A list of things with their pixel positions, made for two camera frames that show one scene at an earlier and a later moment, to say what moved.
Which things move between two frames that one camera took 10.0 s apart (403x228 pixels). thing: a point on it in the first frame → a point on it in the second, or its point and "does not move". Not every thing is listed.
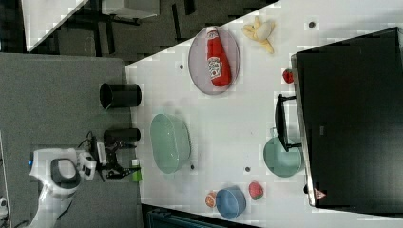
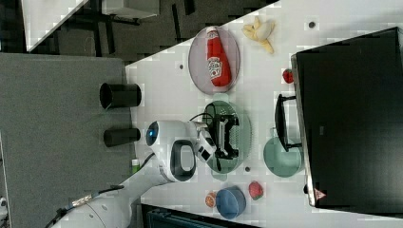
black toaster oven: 347,117 does not move
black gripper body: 112,142 → 220,135
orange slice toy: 210,199 does not move
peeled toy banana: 260,31 does not move
